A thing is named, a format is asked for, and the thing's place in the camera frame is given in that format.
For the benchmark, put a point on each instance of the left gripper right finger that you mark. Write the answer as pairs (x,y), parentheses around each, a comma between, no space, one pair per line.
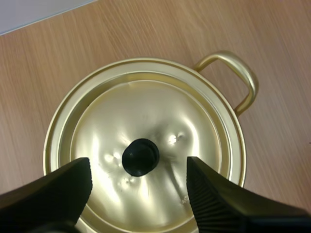
(228,204)

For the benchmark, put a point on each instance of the gold lid with black knob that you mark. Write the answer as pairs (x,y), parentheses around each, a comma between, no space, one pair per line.
(145,116)

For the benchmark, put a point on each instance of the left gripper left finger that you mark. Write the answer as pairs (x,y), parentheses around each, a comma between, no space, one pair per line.
(48,196)

